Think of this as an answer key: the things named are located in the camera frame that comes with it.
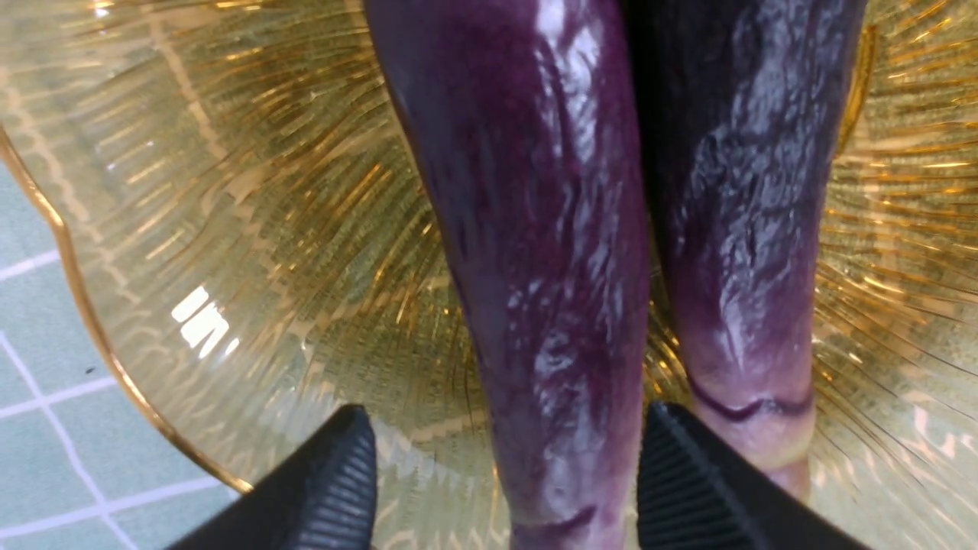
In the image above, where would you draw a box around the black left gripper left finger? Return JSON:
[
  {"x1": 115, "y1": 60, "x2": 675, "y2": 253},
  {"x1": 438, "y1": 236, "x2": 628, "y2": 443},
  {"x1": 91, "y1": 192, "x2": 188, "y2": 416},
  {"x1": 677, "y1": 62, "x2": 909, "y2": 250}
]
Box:
[{"x1": 170, "y1": 404, "x2": 378, "y2": 549}]

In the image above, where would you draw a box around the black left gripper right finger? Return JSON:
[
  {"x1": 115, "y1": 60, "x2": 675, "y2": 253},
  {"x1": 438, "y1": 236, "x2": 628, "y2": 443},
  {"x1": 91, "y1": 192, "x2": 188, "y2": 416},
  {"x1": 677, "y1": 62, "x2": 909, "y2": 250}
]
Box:
[{"x1": 636, "y1": 403, "x2": 862, "y2": 549}]

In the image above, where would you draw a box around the vertical purple eggplant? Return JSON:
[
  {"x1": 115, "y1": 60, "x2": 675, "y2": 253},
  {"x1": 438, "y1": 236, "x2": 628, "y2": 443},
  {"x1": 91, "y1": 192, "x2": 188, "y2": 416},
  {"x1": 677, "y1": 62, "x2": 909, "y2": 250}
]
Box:
[{"x1": 626, "y1": 1, "x2": 866, "y2": 500}]

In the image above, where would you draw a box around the horizontal purple eggplant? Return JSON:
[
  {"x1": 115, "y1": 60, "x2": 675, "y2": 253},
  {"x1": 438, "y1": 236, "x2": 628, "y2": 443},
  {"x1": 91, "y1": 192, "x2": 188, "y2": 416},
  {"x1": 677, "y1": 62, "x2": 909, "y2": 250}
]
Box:
[{"x1": 364, "y1": 1, "x2": 650, "y2": 549}]

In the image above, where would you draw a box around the green checkered tablecloth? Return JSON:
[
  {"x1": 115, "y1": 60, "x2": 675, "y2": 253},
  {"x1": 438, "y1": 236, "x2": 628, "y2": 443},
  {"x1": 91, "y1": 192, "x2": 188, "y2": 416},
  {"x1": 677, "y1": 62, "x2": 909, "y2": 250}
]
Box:
[{"x1": 1, "y1": 170, "x2": 235, "y2": 549}]

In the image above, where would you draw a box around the amber ribbed plastic plate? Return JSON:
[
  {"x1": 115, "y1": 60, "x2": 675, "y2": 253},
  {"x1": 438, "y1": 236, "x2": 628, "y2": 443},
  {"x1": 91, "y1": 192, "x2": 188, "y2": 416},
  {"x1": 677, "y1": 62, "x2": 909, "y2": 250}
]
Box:
[{"x1": 2, "y1": 1, "x2": 976, "y2": 549}]

